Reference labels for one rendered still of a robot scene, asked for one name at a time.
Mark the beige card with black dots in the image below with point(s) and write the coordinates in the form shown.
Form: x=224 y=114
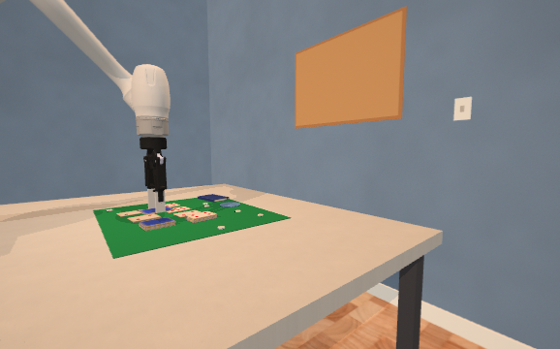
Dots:
x=128 y=213

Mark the green felt playing mat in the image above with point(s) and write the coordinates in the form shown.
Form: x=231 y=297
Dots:
x=126 y=238

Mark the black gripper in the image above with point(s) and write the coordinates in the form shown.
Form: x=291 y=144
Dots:
x=157 y=167

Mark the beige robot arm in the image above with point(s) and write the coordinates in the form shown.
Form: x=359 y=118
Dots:
x=151 y=92

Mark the blue-grey round disc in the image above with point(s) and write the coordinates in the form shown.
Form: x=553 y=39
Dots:
x=230 y=204

